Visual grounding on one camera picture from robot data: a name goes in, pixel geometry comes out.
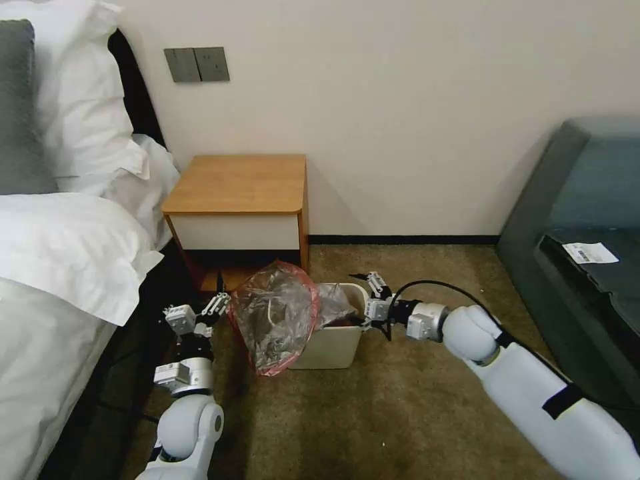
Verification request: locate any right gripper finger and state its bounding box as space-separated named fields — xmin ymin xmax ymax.
xmin=349 ymin=271 xmax=395 ymax=300
xmin=349 ymin=313 xmax=385 ymax=334

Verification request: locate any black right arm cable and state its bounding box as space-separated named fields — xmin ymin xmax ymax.
xmin=391 ymin=280 xmax=574 ymax=389

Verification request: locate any black headboard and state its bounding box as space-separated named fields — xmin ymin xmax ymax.
xmin=107 ymin=27 xmax=169 ymax=152

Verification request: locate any black flat package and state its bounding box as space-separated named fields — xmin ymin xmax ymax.
xmin=531 ymin=227 xmax=640 ymax=347

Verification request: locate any dark baseboard strip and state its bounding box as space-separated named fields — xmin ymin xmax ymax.
xmin=307 ymin=233 xmax=501 ymax=247

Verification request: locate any white bed sheet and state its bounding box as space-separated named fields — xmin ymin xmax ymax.
xmin=0 ymin=273 xmax=120 ymax=480

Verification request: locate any large white pillow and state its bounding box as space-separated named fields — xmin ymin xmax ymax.
xmin=29 ymin=0 xmax=152 ymax=182

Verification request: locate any grey wall socket plate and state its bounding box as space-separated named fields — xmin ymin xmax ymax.
xmin=194 ymin=46 xmax=231 ymax=83

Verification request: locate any white printed label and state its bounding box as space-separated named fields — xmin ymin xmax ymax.
xmin=561 ymin=241 xmax=621 ymax=265

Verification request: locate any flat white pillow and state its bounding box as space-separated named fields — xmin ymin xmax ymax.
xmin=57 ymin=131 xmax=182 ymax=252

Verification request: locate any wooden nightstand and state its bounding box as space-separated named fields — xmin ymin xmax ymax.
xmin=161 ymin=153 xmax=311 ymax=294

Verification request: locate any white plastic trash can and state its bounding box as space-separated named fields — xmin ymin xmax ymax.
xmin=287 ymin=281 xmax=367 ymax=371

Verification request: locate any grey wall switch plate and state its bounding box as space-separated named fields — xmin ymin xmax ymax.
xmin=163 ymin=47 xmax=199 ymax=84

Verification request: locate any clear red-rimmed garbage bag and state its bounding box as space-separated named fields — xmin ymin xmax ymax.
xmin=227 ymin=259 xmax=362 ymax=377

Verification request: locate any grey pillow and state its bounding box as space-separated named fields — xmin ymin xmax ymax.
xmin=0 ymin=19 xmax=59 ymax=197

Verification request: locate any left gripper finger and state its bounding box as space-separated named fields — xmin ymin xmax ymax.
xmin=197 ymin=269 xmax=233 ymax=335

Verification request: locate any grey sofa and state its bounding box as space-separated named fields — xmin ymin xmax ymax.
xmin=495 ymin=116 xmax=640 ymax=417

